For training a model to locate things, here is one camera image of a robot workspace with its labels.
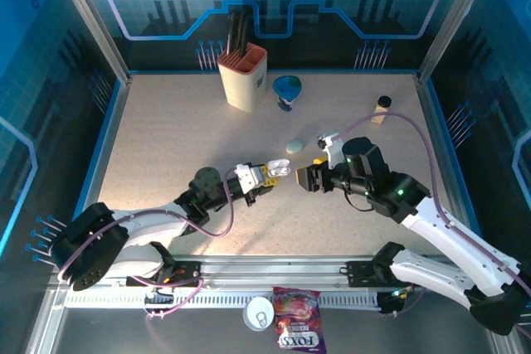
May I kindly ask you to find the white square earbud case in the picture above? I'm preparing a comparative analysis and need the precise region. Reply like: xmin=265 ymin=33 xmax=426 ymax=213
xmin=266 ymin=158 xmax=290 ymax=177

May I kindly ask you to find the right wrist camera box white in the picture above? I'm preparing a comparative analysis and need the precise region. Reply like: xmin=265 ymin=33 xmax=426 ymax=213
xmin=317 ymin=129 xmax=345 ymax=171

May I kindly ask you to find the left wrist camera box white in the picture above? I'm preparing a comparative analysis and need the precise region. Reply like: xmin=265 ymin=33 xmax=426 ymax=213
xmin=233 ymin=162 xmax=261 ymax=196

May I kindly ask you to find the spice bottle black cap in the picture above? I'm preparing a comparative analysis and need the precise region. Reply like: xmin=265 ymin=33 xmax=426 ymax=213
xmin=371 ymin=95 xmax=393 ymax=126

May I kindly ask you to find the small black controller box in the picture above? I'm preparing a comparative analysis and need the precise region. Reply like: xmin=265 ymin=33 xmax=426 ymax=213
xmin=378 ymin=289 xmax=412 ymax=316

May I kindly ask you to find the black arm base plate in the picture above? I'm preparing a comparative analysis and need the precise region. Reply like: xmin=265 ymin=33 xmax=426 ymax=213
xmin=346 ymin=260 xmax=423 ymax=289
xmin=125 ymin=260 xmax=207 ymax=288

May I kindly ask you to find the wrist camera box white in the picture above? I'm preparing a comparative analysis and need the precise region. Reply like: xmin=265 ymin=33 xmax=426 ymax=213
xmin=317 ymin=129 xmax=345 ymax=171
xmin=233 ymin=162 xmax=261 ymax=196

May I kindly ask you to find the aluminium frame post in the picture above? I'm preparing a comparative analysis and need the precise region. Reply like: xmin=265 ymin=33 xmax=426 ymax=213
xmin=44 ymin=0 xmax=134 ymax=85
xmin=416 ymin=0 xmax=494 ymax=85

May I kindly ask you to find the white round can lid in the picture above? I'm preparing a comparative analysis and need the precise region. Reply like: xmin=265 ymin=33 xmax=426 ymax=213
xmin=242 ymin=296 xmax=275 ymax=332

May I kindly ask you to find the purple candy bag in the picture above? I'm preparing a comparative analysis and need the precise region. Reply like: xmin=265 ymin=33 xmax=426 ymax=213
xmin=272 ymin=286 xmax=328 ymax=353

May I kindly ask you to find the white slotted cable duct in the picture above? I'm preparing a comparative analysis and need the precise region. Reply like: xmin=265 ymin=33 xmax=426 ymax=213
xmin=64 ymin=289 xmax=382 ymax=309

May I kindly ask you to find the black handled knife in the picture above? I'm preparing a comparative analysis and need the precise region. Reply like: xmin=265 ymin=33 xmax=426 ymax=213
xmin=233 ymin=9 xmax=244 ymax=59
xmin=240 ymin=17 xmax=250 ymax=59
xmin=226 ymin=12 xmax=236 ymax=56

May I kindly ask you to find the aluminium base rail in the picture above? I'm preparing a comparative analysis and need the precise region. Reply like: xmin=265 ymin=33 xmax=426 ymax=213
xmin=49 ymin=255 xmax=497 ymax=289

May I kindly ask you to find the blue lidded plastic cup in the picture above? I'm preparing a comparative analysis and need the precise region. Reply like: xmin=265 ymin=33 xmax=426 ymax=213
xmin=272 ymin=75 xmax=303 ymax=113

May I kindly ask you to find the beige knife block orange rim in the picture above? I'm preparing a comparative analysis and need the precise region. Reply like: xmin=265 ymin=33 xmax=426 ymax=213
xmin=217 ymin=41 xmax=269 ymax=113

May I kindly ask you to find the aluminium side rail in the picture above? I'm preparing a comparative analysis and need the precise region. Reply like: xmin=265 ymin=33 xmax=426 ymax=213
xmin=76 ymin=75 xmax=134 ymax=222
xmin=416 ymin=75 xmax=461 ymax=206

